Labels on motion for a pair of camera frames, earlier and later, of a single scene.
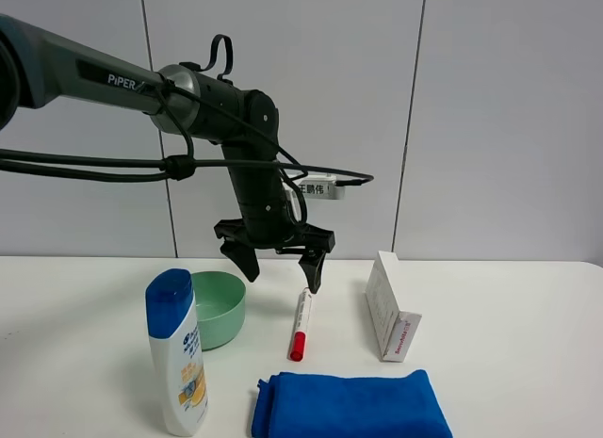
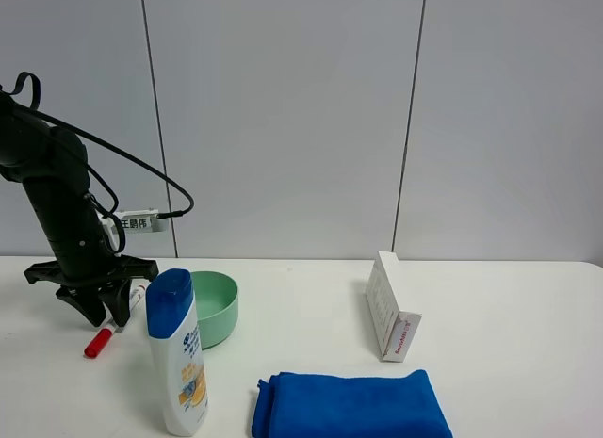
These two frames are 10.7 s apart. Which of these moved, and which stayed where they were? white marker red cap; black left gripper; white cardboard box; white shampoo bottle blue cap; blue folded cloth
Moved: black left gripper; white marker red cap
Stayed: white shampoo bottle blue cap; white cardboard box; blue folded cloth
